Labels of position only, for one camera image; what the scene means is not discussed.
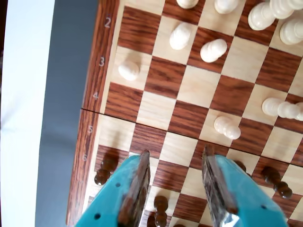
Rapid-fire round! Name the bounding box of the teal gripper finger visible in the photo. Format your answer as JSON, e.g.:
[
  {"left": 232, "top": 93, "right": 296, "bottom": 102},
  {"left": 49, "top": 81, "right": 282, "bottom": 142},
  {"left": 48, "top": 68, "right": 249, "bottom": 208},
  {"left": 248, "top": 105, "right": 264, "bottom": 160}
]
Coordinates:
[
  {"left": 75, "top": 149, "right": 152, "bottom": 227},
  {"left": 201, "top": 144, "right": 289, "bottom": 227}
]

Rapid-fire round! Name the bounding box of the dark brown wooden pawn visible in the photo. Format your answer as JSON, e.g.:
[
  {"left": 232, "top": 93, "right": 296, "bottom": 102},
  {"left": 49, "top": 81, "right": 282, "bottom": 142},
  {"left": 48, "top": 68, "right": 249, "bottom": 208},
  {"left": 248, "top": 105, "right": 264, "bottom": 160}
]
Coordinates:
[
  {"left": 233, "top": 160, "right": 253, "bottom": 178},
  {"left": 94, "top": 153, "right": 119, "bottom": 186},
  {"left": 261, "top": 166, "right": 294, "bottom": 200},
  {"left": 153, "top": 195, "right": 169, "bottom": 227}
]

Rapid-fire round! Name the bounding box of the dark grey mat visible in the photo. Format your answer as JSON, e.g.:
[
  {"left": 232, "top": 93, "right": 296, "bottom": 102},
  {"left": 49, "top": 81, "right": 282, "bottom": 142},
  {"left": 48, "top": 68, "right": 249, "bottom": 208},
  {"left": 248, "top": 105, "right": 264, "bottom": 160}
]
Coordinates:
[{"left": 35, "top": 0, "right": 100, "bottom": 227}]

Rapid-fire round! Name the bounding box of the wooden chessboard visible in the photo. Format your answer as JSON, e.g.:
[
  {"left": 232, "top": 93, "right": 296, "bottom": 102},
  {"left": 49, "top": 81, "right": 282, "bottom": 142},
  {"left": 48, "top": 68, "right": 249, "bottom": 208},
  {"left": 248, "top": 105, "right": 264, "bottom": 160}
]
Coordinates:
[{"left": 65, "top": 0, "right": 303, "bottom": 227}]

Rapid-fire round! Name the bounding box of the white wooden queen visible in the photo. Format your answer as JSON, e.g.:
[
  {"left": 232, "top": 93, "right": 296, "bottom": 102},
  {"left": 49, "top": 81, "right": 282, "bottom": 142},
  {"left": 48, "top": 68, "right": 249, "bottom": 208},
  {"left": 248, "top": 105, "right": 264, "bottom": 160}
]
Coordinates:
[{"left": 279, "top": 17, "right": 303, "bottom": 46}]

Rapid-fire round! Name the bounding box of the white wooden king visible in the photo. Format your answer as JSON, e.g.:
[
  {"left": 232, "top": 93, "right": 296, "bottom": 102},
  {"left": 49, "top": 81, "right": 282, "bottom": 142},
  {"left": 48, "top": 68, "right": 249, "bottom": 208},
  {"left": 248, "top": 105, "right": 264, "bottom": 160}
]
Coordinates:
[{"left": 248, "top": 0, "right": 303, "bottom": 31}]

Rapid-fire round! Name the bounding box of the white wooden bishop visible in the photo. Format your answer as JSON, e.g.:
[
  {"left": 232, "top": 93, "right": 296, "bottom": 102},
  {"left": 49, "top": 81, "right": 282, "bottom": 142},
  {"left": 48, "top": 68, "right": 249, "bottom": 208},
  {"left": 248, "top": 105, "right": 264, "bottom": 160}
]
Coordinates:
[{"left": 214, "top": 0, "right": 240, "bottom": 15}]

